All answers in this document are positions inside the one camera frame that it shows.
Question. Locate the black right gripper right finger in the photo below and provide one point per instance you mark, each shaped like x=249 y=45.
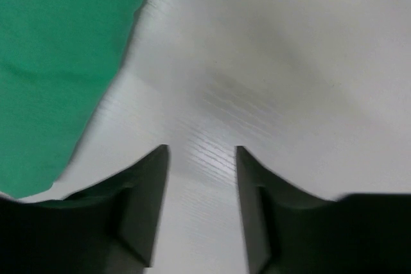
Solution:
x=287 y=230

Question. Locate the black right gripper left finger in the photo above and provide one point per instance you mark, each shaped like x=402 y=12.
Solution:
x=109 y=227

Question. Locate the green tank top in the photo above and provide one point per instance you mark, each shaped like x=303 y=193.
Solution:
x=58 y=57

